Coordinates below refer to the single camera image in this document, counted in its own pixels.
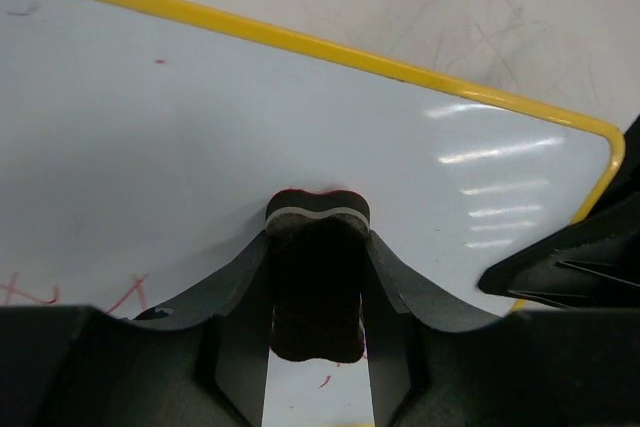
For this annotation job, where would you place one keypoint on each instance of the yellow framed whiteboard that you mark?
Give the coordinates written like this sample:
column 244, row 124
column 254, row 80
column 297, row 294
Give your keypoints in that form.
column 152, row 133

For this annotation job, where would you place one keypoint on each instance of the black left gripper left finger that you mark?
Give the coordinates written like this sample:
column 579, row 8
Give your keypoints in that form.
column 197, row 359

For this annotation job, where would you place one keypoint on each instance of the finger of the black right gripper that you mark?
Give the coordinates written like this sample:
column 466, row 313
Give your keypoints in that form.
column 591, row 264

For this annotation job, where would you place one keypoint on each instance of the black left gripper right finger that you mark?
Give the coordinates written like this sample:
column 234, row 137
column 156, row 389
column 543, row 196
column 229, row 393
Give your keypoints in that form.
column 435, row 360

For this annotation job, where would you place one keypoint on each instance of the black whiteboard eraser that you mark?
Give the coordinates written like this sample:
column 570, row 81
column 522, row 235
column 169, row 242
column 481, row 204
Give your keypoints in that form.
column 316, row 255

